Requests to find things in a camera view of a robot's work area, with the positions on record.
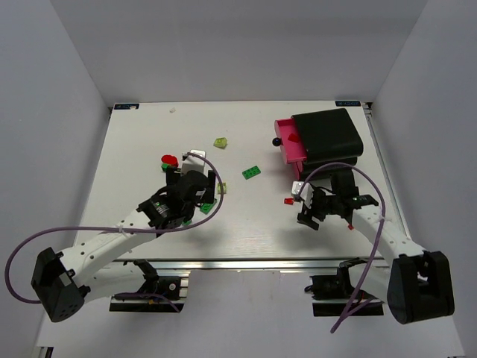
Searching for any green eight-stud lego plate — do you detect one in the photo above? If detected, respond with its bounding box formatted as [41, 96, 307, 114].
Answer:
[241, 166, 261, 180]

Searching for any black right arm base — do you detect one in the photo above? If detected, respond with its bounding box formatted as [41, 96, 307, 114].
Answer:
[304, 258, 384, 317]

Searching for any light green square lego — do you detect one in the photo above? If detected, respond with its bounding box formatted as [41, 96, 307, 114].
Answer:
[216, 182, 227, 195]

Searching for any black drawer cabinet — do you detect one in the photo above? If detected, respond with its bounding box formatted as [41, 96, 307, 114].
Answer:
[292, 107, 364, 180]

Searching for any left blue label sticker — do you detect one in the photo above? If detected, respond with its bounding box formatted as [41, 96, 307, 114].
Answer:
[113, 103, 139, 110]

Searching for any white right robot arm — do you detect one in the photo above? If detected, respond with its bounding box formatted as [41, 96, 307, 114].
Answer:
[291, 169, 455, 324]

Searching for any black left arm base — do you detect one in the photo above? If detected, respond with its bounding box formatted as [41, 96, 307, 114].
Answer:
[109, 260, 186, 313]

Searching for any blue label sticker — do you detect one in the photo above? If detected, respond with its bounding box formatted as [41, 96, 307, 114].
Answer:
[113, 103, 139, 110]
[335, 100, 361, 107]

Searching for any pink bottom drawer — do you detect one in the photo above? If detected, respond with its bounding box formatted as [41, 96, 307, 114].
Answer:
[291, 161, 303, 181]

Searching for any pink top drawer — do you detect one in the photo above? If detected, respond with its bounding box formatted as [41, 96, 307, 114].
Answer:
[273, 118, 306, 164]

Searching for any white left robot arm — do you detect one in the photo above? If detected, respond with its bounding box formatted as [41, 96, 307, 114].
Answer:
[31, 170, 218, 323]

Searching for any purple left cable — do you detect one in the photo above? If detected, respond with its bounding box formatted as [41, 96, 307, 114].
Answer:
[4, 154, 224, 304]

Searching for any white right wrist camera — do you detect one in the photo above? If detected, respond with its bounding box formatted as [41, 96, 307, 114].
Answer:
[291, 181, 315, 209]

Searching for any red small lego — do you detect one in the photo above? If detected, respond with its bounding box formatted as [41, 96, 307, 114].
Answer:
[288, 133, 300, 143]

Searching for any red oval lego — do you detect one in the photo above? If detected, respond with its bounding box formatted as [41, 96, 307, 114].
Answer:
[161, 154, 178, 167]

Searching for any right blue label sticker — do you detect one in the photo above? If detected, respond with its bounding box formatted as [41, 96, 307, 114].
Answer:
[335, 100, 361, 107]

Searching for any pink drawer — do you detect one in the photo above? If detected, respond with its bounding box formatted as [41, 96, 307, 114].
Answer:
[291, 161, 303, 181]
[273, 118, 306, 164]

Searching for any light green sloped lego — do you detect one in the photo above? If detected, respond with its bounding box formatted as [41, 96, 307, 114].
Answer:
[213, 137, 228, 149]

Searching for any aluminium front rail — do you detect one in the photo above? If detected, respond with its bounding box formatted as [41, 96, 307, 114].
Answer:
[107, 257, 392, 272]

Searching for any green upturned long lego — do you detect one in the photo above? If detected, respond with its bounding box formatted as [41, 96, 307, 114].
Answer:
[200, 198, 218, 215]

